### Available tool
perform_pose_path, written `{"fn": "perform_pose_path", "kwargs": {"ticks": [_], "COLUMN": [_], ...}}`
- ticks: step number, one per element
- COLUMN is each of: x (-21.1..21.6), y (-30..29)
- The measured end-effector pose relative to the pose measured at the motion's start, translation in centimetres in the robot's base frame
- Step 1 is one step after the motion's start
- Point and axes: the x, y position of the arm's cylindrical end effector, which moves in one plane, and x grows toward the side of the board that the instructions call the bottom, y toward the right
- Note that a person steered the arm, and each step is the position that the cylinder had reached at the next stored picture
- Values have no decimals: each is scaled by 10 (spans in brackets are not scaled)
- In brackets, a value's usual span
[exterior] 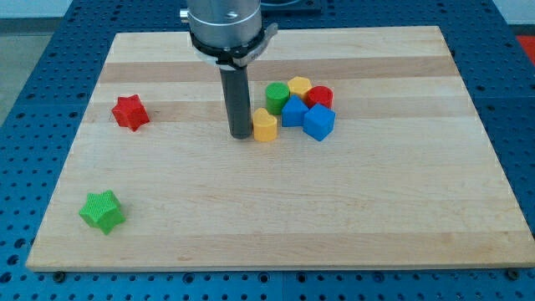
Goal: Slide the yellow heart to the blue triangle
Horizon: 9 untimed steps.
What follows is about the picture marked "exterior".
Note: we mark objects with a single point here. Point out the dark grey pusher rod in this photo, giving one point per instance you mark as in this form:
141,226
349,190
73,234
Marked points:
237,101

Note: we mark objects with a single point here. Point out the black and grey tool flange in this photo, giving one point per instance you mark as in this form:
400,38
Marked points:
237,57

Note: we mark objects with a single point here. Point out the yellow heart block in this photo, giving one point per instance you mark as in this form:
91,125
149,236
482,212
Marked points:
265,125

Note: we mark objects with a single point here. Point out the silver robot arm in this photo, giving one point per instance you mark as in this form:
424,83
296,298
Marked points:
230,35

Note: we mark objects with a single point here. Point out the blue triangle block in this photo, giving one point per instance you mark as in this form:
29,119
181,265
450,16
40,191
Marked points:
293,112

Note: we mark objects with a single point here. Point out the green cylinder block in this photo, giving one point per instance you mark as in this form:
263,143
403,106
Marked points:
277,95

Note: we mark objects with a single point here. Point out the yellow hexagon block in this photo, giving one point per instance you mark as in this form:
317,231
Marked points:
299,86

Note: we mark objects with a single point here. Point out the red cylinder block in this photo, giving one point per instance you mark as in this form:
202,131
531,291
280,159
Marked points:
320,95

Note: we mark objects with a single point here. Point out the blue cube block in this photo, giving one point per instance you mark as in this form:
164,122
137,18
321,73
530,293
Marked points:
318,122

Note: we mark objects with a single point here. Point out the red star block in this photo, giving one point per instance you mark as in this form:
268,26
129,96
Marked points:
130,112

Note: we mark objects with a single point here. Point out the green star block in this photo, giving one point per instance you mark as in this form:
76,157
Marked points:
102,211

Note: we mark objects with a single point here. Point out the wooden board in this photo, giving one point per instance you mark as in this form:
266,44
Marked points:
407,179

